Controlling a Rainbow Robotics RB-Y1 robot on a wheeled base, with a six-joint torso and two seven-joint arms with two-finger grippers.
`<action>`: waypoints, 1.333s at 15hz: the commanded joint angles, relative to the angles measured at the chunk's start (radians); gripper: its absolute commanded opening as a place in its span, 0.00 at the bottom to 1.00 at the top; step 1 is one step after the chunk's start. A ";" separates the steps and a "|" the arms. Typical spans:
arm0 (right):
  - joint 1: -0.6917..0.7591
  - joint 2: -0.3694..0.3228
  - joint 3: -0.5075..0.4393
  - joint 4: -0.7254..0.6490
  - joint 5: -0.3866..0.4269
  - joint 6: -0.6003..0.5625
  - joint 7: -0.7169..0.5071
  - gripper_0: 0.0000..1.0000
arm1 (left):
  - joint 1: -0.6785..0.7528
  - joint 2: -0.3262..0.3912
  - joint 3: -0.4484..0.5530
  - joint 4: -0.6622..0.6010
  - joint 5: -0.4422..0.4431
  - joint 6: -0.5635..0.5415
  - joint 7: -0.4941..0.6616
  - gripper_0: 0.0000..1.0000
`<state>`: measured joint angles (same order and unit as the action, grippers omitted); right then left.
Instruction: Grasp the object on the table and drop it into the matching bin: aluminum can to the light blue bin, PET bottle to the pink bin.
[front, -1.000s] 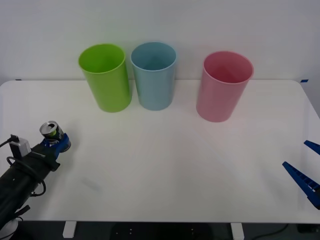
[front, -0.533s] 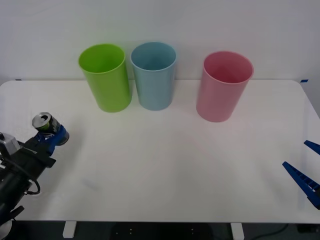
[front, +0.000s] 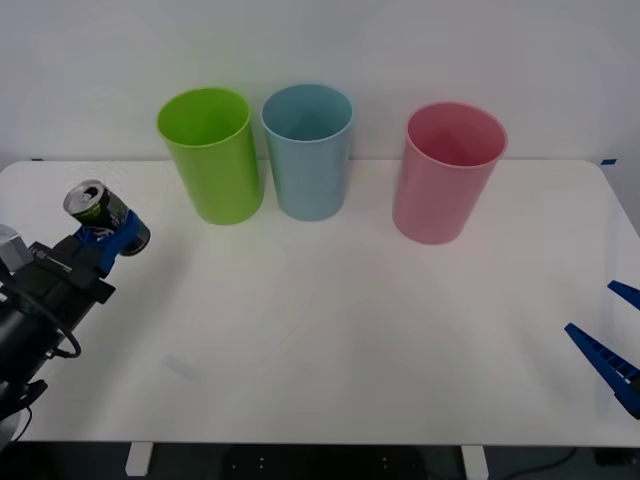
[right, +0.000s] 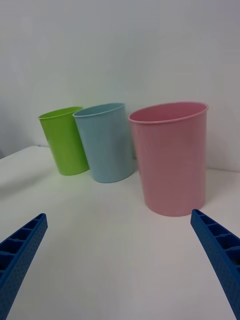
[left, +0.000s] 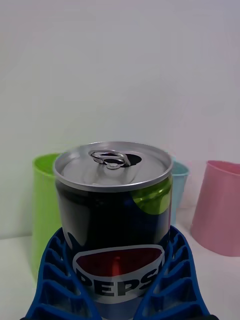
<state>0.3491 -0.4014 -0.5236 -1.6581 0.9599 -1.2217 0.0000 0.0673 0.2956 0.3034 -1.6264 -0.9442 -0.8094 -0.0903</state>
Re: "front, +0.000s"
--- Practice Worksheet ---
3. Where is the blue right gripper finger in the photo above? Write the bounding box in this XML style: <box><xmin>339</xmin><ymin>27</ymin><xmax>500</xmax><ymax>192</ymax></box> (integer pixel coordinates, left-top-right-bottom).
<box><xmin>564</xmin><ymin>322</ymin><xmax>640</xmax><ymax>421</ymax></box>
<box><xmin>607</xmin><ymin>280</ymin><xmax>640</xmax><ymax>312</ymax></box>

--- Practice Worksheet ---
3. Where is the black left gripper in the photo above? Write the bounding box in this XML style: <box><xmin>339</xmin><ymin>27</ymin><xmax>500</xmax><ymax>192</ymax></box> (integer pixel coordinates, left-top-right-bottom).
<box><xmin>11</xmin><ymin>209</ymin><xmax>140</xmax><ymax>331</ymax></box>

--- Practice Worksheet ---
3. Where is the black drink can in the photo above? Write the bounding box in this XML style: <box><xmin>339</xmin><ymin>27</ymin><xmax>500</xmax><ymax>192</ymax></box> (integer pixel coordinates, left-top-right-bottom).
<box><xmin>62</xmin><ymin>179</ymin><xmax>152</xmax><ymax>258</ymax></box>

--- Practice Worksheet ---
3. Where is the yellow-green plastic bin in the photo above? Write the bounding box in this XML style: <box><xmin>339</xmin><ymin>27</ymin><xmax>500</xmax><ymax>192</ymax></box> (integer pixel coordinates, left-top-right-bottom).
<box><xmin>156</xmin><ymin>86</ymin><xmax>265</xmax><ymax>226</ymax></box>

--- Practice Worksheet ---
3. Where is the white table leg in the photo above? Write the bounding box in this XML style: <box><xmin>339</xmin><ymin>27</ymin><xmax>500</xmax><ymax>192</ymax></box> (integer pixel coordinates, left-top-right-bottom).
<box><xmin>460</xmin><ymin>444</ymin><xmax>490</xmax><ymax>480</ymax></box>
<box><xmin>124</xmin><ymin>442</ymin><xmax>154</xmax><ymax>477</ymax></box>

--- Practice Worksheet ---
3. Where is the pink plastic bin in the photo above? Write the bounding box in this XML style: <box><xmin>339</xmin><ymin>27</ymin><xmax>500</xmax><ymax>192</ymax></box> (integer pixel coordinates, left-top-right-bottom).
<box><xmin>391</xmin><ymin>101</ymin><xmax>509</xmax><ymax>246</ymax></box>

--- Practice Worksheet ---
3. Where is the pale blue plastic bin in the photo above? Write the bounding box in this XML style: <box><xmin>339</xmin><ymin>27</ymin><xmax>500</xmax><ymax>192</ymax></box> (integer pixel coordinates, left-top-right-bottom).
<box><xmin>260</xmin><ymin>83</ymin><xmax>354</xmax><ymax>223</ymax></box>

